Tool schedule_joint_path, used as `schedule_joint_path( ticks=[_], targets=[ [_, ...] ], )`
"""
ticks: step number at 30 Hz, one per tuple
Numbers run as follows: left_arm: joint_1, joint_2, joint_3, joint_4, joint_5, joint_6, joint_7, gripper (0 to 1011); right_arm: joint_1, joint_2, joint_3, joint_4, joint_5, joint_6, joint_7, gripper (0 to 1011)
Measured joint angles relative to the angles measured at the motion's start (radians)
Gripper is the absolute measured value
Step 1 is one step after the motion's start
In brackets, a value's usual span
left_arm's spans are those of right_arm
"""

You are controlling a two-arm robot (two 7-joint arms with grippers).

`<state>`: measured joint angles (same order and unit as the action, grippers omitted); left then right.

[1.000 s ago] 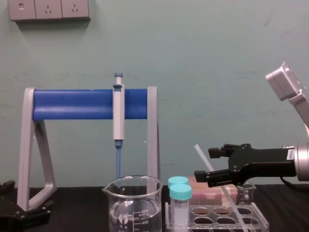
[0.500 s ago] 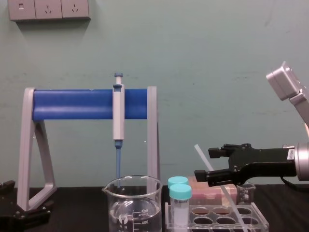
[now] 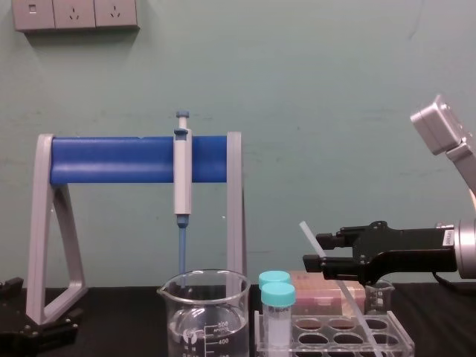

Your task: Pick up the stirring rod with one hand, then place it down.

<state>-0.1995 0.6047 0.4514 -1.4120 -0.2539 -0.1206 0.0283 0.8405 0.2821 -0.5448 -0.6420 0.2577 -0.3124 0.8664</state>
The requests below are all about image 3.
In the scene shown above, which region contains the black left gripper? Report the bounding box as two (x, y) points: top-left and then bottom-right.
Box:
(0, 276), (83, 355)

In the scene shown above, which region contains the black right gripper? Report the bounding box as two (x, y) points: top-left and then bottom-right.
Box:
(303, 220), (459, 287)

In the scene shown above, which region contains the clear glass stirring rod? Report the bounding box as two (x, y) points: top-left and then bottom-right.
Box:
(298, 221), (385, 357)

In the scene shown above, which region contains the pink cardboard box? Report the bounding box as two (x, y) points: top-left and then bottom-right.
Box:
(289, 270), (366, 329)

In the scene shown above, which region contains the small glass beaker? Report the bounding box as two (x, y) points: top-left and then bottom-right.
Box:
(364, 279), (396, 318)

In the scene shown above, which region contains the teal capped plastic tube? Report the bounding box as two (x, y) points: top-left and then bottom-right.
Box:
(260, 282), (297, 351)
(258, 270), (292, 289)

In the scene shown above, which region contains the clear acrylic tube rack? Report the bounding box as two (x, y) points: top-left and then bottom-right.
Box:
(254, 307), (416, 357)

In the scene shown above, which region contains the black table cloth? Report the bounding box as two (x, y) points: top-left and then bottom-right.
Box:
(0, 283), (476, 357)

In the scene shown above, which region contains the large glass beaker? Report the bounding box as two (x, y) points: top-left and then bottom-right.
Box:
(156, 268), (252, 357)

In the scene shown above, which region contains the grey and blue pipette stand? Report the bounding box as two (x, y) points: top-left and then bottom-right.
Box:
(25, 131), (248, 324)

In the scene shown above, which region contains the white and blue pipette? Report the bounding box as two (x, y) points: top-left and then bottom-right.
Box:
(173, 109), (193, 289)

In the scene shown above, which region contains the thin dark cable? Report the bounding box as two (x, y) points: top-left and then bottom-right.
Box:
(432, 272), (476, 291)

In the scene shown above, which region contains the grey wall switch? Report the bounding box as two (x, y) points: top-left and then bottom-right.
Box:
(11, 0), (56, 32)

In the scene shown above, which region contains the grey wall socket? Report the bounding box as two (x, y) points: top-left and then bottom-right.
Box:
(53, 0), (97, 30)
(94, 0), (141, 30)

